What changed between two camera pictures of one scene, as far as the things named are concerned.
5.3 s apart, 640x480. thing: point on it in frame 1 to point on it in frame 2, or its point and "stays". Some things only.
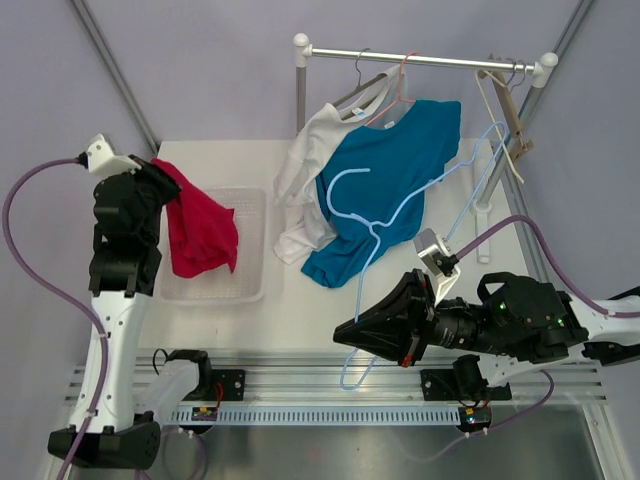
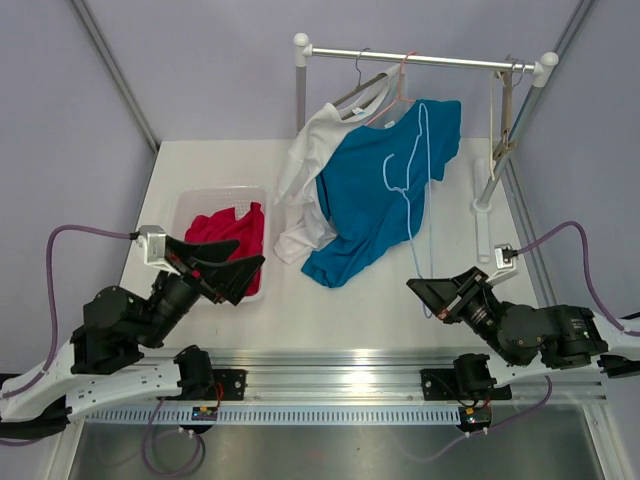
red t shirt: x=202 y=232 to x=247 y=229
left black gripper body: x=156 y=191 to x=174 y=300
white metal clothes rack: x=539 y=69 stays
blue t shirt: x=371 y=187 stays
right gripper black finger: x=392 y=330 to x=436 y=293
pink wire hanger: x=399 y=88 stays
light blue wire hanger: x=378 y=227 to x=404 y=189
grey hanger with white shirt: x=360 y=86 stays
